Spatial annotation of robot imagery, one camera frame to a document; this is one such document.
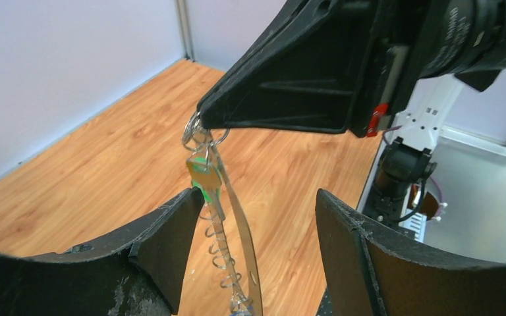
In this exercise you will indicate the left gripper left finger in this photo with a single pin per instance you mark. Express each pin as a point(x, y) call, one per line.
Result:
point(136, 269)

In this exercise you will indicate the small silver key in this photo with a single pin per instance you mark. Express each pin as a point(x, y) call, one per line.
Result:
point(216, 205)

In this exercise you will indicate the green key tag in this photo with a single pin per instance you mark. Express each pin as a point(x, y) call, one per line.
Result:
point(205, 177)

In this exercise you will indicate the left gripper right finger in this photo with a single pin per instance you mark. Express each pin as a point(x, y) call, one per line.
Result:
point(371, 269)

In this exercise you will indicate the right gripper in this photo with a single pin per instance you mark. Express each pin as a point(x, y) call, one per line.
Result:
point(304, 70)

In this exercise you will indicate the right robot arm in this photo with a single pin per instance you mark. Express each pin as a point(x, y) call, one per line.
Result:
point(460, 44)

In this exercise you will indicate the metal keyring holder plate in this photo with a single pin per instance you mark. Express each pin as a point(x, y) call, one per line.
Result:
point(232, 247)

